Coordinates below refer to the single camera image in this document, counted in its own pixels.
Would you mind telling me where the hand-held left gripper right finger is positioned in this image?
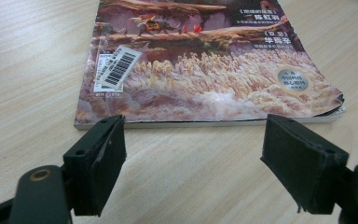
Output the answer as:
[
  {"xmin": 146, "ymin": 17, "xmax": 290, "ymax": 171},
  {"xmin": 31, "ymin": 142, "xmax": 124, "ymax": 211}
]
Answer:
[{"xmin": 259, "ymin": 113, "xmax": 350, "ymax": 216}]

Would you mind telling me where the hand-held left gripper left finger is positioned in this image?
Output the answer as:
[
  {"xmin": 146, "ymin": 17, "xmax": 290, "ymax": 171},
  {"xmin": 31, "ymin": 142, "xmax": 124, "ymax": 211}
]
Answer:
[{"xmin": 62, "ymin": 114, "xmax": 128, "ymax": 217}]

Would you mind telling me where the illustrated magazine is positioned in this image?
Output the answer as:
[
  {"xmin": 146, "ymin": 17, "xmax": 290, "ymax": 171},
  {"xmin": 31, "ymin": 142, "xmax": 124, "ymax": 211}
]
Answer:
[{"xmin": 73, "ymin": 0, "xmax": 348, "ymax": 131}]

